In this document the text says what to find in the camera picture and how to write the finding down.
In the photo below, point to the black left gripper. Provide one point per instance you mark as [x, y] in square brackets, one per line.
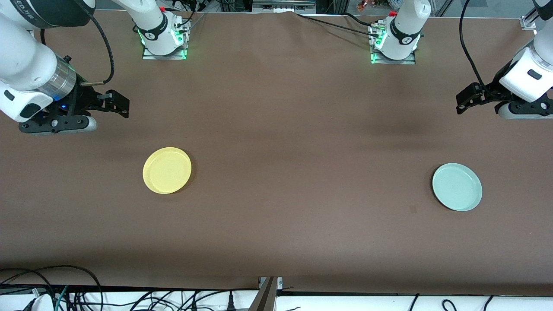
[491, 92]

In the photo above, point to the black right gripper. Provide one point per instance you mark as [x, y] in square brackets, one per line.
[81, 100]

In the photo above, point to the yellow round plate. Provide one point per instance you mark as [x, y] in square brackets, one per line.
[167, 170]

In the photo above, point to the pale green round plate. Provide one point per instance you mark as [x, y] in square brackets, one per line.
[457, 187]

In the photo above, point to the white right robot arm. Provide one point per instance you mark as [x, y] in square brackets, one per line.
[21, 56]

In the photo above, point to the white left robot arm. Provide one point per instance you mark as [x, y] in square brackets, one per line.
[525, 71]

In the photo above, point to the colourful small toys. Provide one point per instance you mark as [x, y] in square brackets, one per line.
[371, 5]

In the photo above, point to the brown table cover cloth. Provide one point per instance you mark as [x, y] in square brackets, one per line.
[276, 224]

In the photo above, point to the white round device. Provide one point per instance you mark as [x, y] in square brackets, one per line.
[41, 303]

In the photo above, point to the black power plug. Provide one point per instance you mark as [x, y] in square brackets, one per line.
[231, 303]

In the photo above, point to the white side bench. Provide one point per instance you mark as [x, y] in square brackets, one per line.
[345, 304]

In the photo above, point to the aluminium profile beam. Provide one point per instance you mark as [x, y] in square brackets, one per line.
[265, 298]

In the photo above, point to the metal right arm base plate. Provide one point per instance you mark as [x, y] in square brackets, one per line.
[149, 55]

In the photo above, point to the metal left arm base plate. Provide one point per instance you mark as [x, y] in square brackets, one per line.
[410, 61]

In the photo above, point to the silver corner bracket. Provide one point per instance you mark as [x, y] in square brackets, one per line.
[528, 22]

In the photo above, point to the grey metal frame piece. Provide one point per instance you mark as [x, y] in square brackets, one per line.
[281, 6]

